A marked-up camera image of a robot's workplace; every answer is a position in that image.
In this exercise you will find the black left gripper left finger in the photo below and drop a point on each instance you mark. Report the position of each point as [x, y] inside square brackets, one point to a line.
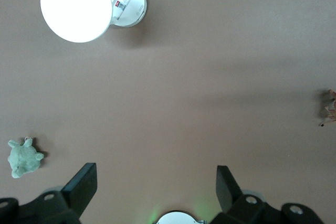
[78, 187]

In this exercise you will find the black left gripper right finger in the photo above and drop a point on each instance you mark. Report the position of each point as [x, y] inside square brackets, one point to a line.
[228, 190]

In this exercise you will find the brown lion statue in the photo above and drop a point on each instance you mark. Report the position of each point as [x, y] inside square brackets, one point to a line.
[331, 108]

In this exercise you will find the green plush turtle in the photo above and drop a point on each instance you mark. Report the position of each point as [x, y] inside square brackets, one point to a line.
[24, 159]

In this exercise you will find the brown table cloth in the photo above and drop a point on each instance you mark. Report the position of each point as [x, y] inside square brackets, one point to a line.
[183, 90]

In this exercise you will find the white round-head desk lamp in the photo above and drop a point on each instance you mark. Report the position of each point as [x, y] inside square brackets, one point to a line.
[74, 6]

